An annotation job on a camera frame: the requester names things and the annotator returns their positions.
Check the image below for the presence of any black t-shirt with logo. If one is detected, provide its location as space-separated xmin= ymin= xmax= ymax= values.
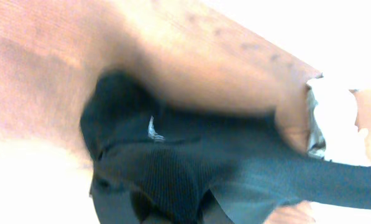
xmin=80 ymin=70 xmax=371 ymax=224

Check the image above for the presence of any pile of white clothes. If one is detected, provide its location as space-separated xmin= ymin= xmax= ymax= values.
xmin=306 ymin=77 xmax=371 ymax=167

